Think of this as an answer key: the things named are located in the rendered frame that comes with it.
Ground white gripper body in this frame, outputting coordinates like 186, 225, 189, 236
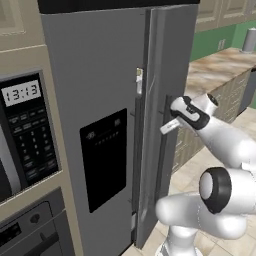
159, 120, 181, 136

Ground beige wall cupboards run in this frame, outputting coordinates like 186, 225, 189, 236
195, 0, 256, 33

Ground black microwave oven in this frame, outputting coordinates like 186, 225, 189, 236
0, 69, 63, 205

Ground beige wall cupboard door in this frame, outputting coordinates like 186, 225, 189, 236
0, 0, 46, 52

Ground plain grey fridge door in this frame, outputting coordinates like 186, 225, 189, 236
135, 3, 200, 250

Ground black oven door handle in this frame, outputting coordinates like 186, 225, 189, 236
21, 231, 62, 256

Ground black water dispenser panel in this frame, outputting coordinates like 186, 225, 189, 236
79, 107, 129, 214

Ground dark grey dishwasher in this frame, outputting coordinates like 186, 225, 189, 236
237, 67, 256, 116

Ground beige base cupboards run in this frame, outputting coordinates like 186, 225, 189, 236
171, 69, 253, 174

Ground grey built-in oven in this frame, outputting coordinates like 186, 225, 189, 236
0, 187, 76, 256

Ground grey oven knob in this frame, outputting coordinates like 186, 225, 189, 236
29, 213, 41, 225

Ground grey fridge door with dispenser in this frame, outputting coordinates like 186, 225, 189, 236
39, 7, 148, 256

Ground grey microwave door handle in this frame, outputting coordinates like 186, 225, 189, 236
0, 125, 22, 198

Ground black fridge body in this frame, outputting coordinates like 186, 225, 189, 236
37, 0, 201, 15

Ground white item inside fridge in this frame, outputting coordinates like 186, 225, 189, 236
135, 67, 145, 96

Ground dark fridge door handle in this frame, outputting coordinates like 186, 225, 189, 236
129, 95, 145, 209
157, 94, 174, 203

